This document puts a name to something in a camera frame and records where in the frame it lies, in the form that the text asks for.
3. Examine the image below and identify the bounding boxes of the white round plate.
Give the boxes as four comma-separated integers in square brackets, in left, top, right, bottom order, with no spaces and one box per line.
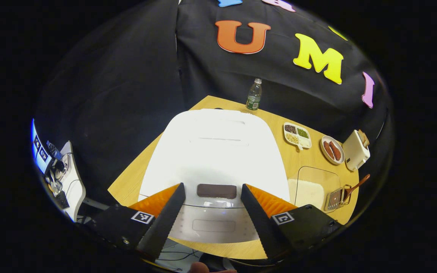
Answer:
[320,135,345,165]

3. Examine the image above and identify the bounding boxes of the clear rice container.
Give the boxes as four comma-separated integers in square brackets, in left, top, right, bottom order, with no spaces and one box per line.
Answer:
[288,166,342,211]

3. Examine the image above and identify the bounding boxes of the white toaster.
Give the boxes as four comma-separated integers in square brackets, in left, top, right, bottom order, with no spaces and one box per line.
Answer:
[342,129,371,172]

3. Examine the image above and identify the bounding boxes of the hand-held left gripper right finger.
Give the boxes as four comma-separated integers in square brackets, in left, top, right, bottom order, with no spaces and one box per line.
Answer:
[241,184,343,260]

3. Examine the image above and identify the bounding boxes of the white divided grain dish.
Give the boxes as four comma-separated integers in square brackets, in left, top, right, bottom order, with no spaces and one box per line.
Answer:
[283,122,312,151]

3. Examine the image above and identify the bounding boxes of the white rice cooker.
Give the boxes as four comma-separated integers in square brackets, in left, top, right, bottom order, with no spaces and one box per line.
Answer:
[138,109,291,244]

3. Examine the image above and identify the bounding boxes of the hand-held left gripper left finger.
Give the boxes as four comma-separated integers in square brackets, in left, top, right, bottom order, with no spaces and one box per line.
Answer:
[90,183,187,261]

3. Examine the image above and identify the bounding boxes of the white side desk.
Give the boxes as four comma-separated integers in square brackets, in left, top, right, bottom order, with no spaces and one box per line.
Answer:
[52,140,87,223]

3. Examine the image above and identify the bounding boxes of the brown wooden spoon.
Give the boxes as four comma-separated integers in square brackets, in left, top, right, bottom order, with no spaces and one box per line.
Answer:
[342,174,371,203]

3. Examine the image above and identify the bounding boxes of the lit computer screen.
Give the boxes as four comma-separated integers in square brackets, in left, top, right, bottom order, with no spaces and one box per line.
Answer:
[31,119,52,175]

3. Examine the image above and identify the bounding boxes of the clear plastic water bottle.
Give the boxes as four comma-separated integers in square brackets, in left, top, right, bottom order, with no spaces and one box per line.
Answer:
[245,78,263,111]

